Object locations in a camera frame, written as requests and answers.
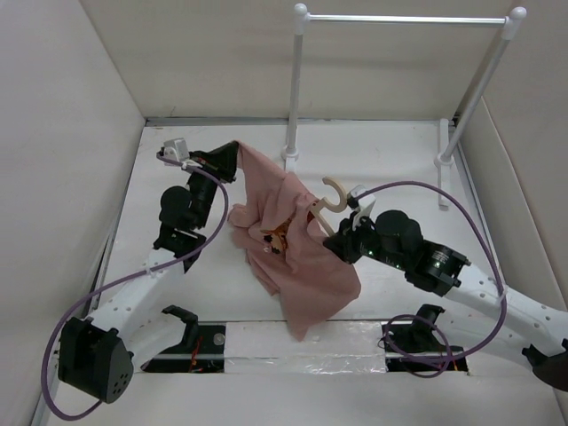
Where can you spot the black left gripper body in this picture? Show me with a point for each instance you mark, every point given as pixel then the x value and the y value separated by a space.
pixel 224 175

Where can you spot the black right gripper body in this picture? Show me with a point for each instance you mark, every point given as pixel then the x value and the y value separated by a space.
pixel 363 240

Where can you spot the beige wooden hanger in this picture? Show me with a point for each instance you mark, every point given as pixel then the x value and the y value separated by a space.
pixel 317 205

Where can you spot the pink t shirt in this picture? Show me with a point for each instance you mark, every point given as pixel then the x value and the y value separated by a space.
pixel 283 244

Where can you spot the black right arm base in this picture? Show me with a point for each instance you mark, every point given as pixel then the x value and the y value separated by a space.
pixel 412 335

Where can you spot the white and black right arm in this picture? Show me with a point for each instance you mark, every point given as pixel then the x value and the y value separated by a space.
pixel 510 325

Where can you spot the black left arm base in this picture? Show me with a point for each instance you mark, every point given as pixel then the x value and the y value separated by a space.
pixel 200 350

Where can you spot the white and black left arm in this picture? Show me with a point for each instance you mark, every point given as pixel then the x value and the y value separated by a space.
pixel 99 354

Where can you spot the white clothes rack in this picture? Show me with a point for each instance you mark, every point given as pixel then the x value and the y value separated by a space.
pixel 347 65

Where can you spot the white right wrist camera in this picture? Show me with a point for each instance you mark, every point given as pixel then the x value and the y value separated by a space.
pixel 361 202

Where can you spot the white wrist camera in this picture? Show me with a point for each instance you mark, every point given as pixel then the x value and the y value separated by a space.
pixel 361 202
pixel 174 152

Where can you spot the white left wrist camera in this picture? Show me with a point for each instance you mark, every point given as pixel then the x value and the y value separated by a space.
pixel 174 152

